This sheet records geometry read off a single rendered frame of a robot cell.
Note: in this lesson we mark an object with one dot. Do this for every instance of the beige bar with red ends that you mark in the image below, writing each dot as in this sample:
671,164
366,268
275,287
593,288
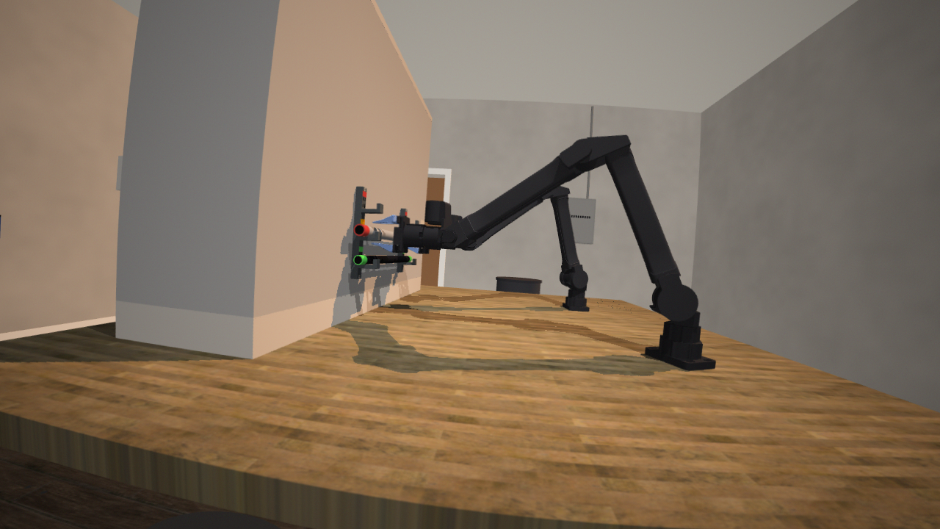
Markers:
368,231

